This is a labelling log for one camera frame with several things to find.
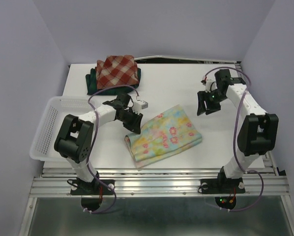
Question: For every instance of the aluminium frame rail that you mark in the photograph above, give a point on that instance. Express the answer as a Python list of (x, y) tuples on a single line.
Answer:
[(156, 182)]

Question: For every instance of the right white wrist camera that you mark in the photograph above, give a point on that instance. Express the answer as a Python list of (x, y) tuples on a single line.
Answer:
[(210, 85)]

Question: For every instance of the red plaid skirt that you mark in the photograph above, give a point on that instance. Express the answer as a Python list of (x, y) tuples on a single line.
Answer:
[(115, 71)]

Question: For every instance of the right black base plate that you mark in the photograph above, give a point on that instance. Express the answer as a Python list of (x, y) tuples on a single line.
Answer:
[(214, 186)]

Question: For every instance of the pastel floral skirt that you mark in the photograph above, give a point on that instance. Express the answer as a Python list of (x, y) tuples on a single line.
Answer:
[(168, 134)]

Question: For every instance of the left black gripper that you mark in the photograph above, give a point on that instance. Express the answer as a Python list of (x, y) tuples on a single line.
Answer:
[(135, 126)]

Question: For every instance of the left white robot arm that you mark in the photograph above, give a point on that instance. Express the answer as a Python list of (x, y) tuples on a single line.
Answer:
[(77, 135)]

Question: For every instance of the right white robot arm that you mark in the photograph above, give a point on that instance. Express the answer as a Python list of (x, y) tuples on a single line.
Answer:
[(255, 129)]

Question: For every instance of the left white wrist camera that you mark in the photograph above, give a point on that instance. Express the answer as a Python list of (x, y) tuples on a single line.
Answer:
[(140, 105)]

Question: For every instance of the green plaid skirt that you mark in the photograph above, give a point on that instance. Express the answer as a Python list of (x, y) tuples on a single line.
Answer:
[(92, 86)]

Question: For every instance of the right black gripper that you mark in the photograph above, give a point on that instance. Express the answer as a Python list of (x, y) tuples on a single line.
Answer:
[(202, 95)]

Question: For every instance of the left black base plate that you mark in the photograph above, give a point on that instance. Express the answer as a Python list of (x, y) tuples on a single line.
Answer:
[(102, 188)]

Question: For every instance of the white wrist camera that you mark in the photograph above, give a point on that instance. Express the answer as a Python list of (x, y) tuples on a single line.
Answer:
[(210, 85), (140, 105)]

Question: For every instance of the white plastic basket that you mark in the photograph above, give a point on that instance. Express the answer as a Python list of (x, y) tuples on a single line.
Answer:
[(42, 147)]

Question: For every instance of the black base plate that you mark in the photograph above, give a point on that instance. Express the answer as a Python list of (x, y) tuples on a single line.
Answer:
[(102, 188), (214, 186)]

